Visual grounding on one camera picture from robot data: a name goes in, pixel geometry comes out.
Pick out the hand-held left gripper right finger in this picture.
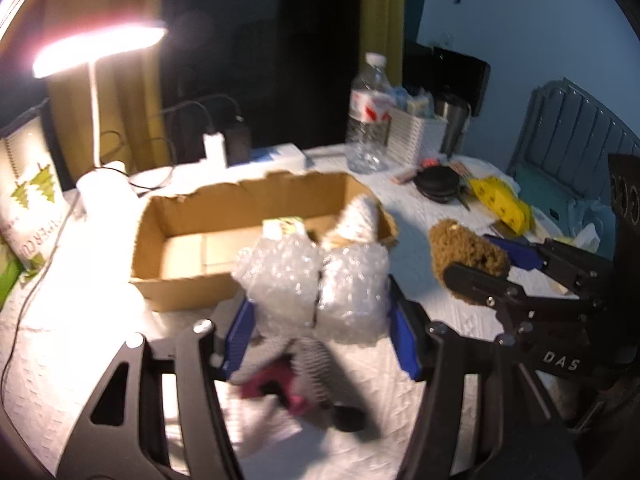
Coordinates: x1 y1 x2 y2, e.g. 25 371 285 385
386 276 584 480

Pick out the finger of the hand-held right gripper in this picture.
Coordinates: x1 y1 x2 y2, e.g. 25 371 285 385
444 263 601 333
483 234 617 303

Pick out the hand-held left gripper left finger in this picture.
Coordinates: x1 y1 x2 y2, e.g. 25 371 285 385
55 297 261 480

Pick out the brown sponge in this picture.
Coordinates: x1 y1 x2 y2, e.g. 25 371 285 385
428 219 512 307

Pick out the clear bubble wrap bundle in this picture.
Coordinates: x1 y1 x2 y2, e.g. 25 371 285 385
232 232 392 347

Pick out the cardboard box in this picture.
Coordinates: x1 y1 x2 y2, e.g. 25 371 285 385
129 172 399 312

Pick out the grey striped pink cloth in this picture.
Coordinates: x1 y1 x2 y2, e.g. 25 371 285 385
229 336 382 433

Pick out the black round case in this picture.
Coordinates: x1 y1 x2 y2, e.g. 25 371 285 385
414 165 462 204

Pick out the white striped sock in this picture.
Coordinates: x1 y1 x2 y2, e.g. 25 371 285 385
320 195 384 252

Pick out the grey blue slatted headboard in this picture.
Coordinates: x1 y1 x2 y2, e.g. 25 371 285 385
506 77 640 241

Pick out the steel tumbler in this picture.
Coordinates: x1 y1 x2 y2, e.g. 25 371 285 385
434 92 472 159

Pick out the white storage basket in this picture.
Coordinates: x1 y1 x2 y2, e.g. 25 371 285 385
387 104 449 167

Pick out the white blue flat box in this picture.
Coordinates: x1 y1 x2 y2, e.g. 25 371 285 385
249 142 307 170

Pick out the white charger plug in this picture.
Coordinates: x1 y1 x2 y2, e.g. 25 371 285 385
202 131 229 169

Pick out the black monitor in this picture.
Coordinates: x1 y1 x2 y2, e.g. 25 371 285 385
402 39 492 117

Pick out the black power adapter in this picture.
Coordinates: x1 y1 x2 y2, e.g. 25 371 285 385
222 120 254 167

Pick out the clear plastic water bottle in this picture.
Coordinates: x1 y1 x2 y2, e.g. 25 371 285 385
346 52 392 175

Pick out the spiral notebook with trees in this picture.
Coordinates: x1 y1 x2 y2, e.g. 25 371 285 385
0 119 67 291

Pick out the white desk lamp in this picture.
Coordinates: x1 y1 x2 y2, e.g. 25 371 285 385
32 21 169 216

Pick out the yellow curtain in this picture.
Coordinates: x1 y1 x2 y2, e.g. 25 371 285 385
360 0 407 92

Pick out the black cable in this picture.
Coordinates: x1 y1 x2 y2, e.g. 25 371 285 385
100 96 244 196

